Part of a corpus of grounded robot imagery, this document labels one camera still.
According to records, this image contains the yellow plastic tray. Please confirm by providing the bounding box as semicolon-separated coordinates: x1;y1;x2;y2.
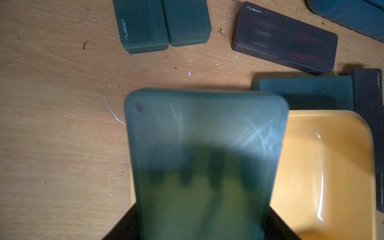
270;111;376;240

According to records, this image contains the green pencil case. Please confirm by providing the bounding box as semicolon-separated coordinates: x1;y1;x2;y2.
113;0;169;54
125;89;289;240
162;0;212;47
251;76;354;111

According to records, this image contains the teal plastic tray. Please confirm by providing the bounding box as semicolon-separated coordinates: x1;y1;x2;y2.
307;0;384;42

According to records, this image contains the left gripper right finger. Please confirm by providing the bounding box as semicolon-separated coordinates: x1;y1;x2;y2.
264;207;300;240

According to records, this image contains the dark grey pencil case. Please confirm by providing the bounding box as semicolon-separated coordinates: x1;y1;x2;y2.
352;69;384;213

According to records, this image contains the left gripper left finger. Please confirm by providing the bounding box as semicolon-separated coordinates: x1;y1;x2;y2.
103;204;140;240

